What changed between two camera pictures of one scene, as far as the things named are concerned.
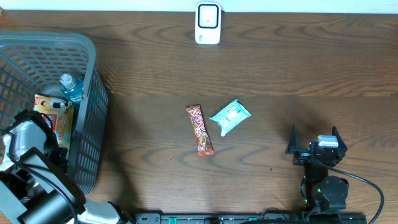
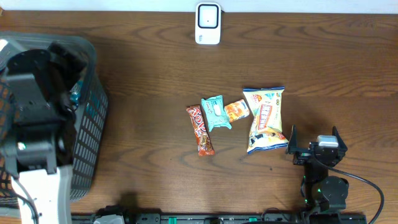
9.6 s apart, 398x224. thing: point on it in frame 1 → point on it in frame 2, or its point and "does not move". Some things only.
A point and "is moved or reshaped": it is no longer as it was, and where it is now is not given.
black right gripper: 303,154 does not move
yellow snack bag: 61,111 is moved or reshaped
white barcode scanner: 208,23 does not move
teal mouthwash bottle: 73,88 does not move
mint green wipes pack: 231,117 → 213,107
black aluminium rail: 237,218 does not move
